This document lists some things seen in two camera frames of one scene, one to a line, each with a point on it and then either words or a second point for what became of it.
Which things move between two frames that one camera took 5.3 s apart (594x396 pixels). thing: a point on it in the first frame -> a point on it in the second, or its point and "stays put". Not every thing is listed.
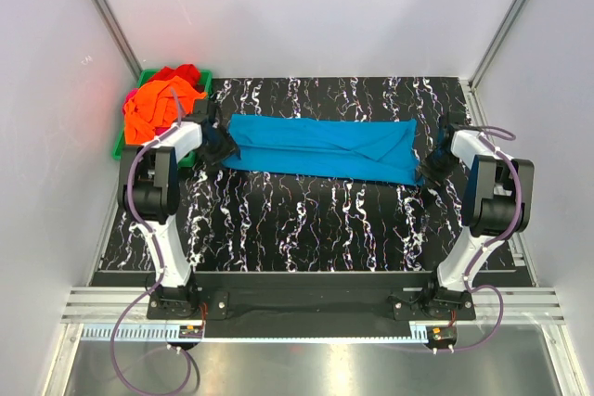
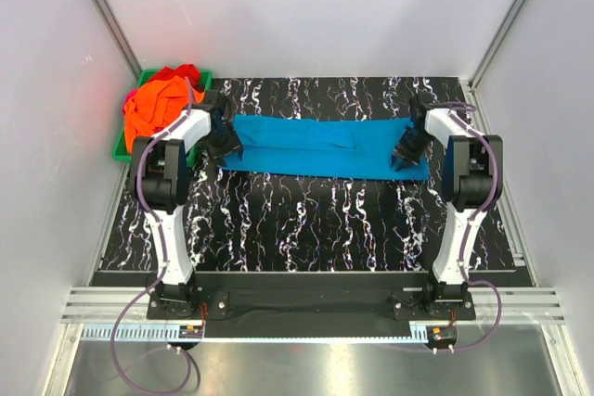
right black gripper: [428, 171] -> [408, 158]
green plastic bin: [207, 80] stays put
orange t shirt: [155, 106] stays put
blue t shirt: [355, 150] stays put
